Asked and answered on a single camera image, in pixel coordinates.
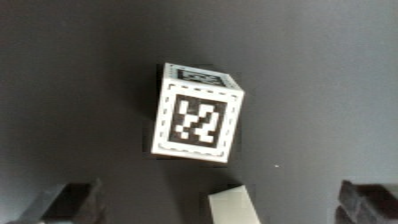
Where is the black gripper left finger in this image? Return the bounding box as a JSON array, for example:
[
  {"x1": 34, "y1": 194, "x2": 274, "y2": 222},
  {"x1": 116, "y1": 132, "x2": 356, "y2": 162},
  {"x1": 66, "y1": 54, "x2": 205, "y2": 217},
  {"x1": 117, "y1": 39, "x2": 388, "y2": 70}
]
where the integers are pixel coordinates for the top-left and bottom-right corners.
[{"x1": 14, "y1": 179, "x2": 109, "y2": 224}]

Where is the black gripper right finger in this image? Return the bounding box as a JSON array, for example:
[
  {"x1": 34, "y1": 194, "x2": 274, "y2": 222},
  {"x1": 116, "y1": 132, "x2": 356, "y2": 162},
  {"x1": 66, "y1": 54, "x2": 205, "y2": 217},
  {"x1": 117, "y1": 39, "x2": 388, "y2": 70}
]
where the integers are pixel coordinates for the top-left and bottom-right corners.
[{"x1": 334, "y1": 180, "x2": 398, "y2": 224}]

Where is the white tagged leg centre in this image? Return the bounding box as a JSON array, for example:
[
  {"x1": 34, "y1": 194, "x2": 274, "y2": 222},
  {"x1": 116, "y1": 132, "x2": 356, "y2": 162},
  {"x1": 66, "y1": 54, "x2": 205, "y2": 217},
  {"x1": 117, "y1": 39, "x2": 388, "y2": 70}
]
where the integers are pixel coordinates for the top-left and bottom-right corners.
[{"x1": 151, "y1": 63, "x2": 245, "y2": 163}]

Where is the white U-shaped boundary frame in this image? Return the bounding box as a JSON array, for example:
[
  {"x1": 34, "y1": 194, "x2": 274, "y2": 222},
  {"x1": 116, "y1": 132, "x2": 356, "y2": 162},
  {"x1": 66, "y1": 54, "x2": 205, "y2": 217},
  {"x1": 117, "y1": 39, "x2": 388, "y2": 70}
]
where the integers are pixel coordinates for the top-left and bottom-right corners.
[{"x1": 208, "y1": 185, "x2": 261, "y2": 224}]

